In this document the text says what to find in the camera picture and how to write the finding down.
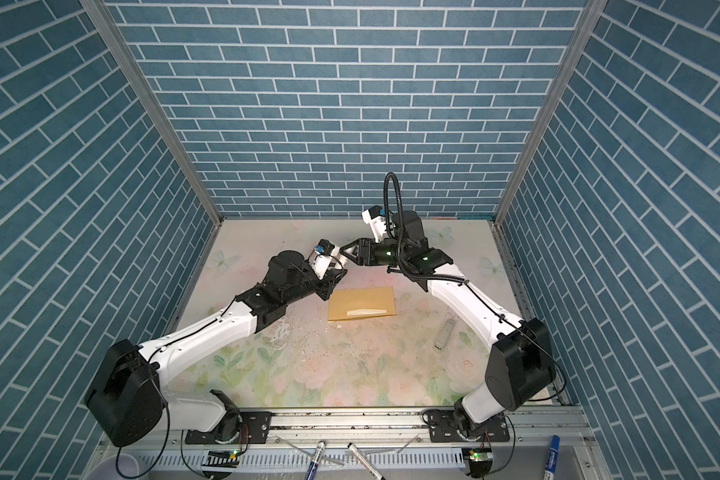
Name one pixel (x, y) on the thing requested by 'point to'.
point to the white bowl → (107, 468)
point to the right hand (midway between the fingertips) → (343, 248)
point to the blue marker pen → (312, 469)
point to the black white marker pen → (365, 462)
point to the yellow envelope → (355, 302)
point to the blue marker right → (550, 469)
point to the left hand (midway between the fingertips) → (343, 268)
